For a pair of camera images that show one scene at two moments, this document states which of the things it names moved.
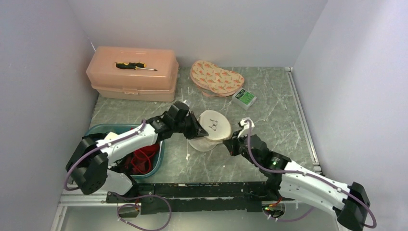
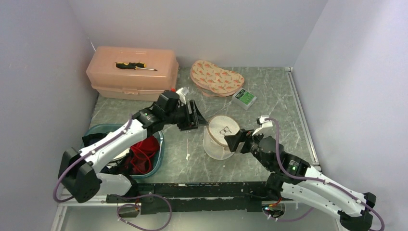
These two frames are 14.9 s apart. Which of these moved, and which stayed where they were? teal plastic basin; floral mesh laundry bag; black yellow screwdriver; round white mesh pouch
Moved: round white mesh pouch
Stayed: black yellow screwdriver; teal plastic basin; floral mesh laundry bag
